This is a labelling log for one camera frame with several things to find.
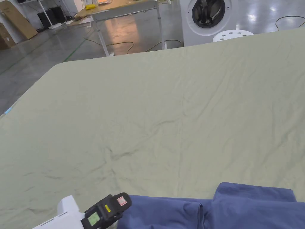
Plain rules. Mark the dark blue shirt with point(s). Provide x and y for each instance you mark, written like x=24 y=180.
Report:
x=214 y=212

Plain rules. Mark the white washing machine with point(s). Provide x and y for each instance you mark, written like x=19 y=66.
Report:
x=207 y=21

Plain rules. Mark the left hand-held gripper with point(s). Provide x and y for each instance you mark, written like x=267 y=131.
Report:
x=68 y=218

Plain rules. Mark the long brown cardboard carton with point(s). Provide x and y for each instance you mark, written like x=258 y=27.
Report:
x=16 y=19

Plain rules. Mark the black box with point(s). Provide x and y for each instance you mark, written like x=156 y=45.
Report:
x=51 y=15

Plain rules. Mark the bed with pale green sheet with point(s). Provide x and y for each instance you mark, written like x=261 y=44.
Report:
x=143 y=107

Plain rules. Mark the white power strip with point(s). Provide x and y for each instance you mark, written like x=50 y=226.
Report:
x=60 y=24

